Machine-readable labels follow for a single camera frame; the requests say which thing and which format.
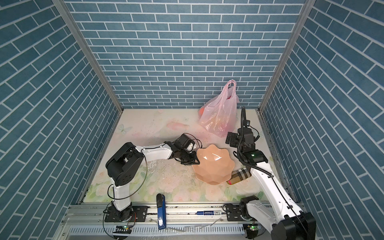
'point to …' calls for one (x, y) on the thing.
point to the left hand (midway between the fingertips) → (200, 163)
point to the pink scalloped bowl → (215, 165)
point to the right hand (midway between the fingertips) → (235, 132)
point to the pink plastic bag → (219, 114)
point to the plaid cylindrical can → (239, 175)
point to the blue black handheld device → (161, 204)
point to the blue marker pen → (209, 213)
